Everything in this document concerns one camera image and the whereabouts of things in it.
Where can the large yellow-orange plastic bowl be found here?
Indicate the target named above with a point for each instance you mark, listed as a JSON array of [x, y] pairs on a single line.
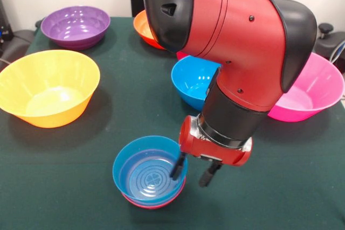
[[48, 79]]

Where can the small translucent blue bowl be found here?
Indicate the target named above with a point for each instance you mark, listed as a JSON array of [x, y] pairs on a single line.
[[140, 154]]

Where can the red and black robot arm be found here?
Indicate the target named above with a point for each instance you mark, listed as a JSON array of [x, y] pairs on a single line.
[[229, 52]]

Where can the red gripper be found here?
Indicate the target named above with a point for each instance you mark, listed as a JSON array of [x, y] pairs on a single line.
[[213, 153]]

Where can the orange plastic bowl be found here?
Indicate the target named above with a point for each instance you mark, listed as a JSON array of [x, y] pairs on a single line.
[[143, 30]]

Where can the red plastic cup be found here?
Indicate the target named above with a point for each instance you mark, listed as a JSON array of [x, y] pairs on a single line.
[[181, 55]]

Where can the purple plastic bowl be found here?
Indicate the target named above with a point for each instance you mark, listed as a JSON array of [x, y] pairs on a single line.
[[89, 40]]

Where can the black equipment box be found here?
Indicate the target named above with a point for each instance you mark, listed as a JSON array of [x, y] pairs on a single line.
[[4, 30]]

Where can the black round equipment with knob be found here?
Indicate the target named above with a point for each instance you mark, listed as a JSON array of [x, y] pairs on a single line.
[[330, 41]]

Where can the large pink plastic bowl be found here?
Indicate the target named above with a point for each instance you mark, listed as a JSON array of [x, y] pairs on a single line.
[[310, 95]]

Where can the small red plastic bowl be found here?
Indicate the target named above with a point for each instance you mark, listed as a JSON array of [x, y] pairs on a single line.
[[151, 205]]

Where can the opaque blue plastic bowl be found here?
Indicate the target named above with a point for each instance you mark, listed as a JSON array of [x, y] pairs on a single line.
[[188, 79]]

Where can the dark green tablecloth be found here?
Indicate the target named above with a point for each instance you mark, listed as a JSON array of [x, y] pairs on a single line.
[[81, 208]]

